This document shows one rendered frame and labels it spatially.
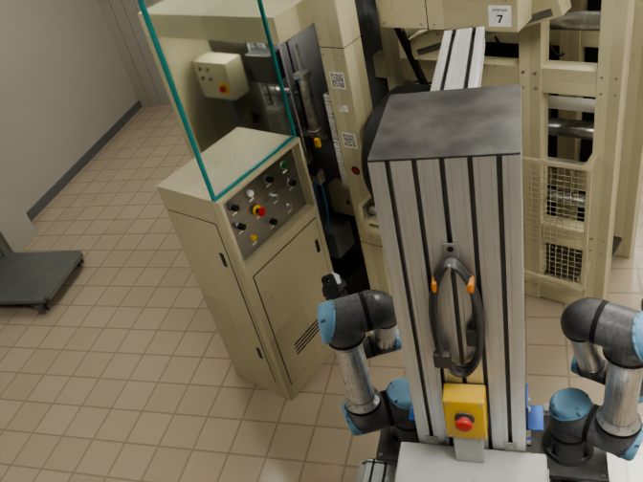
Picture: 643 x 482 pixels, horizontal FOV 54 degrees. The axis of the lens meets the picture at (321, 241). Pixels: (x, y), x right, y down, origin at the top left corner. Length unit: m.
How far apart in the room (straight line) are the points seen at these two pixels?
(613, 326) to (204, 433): 2.29
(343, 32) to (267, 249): 1.00
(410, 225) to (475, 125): 0.20
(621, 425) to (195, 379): 2.40
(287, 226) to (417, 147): 1.94
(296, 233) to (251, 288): 0.36
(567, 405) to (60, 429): 2.75
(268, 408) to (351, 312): 1.70
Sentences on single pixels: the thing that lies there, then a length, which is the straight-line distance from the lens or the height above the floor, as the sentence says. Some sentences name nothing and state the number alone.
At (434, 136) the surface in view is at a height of 2.03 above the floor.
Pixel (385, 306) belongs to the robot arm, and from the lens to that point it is 1.79.
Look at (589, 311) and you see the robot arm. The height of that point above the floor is 1.36.
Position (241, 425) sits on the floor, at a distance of 3.38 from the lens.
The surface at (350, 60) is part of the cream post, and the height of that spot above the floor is 1.59.
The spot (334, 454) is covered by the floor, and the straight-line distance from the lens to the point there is 3.14.
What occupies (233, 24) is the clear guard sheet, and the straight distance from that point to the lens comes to 2.58.
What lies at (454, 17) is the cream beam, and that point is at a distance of 2.66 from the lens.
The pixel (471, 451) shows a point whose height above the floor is 1.27.
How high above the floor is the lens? 2.56
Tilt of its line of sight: 36 degrees down
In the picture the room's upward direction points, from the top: 14 degrees counter-clockwise
